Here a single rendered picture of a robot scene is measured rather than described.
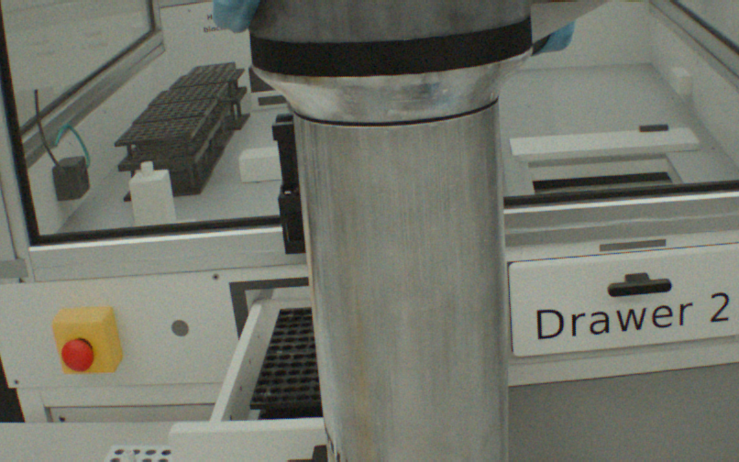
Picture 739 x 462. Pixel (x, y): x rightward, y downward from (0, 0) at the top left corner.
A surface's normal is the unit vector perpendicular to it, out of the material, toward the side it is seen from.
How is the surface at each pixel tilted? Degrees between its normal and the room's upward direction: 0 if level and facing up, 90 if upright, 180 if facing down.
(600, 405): 90
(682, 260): 90
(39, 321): 90
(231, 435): 90
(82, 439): 0
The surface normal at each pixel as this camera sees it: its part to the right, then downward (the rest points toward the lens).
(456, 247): 0.47, 0.26
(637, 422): -0.07, 0.35
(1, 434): -0.11, -0.93
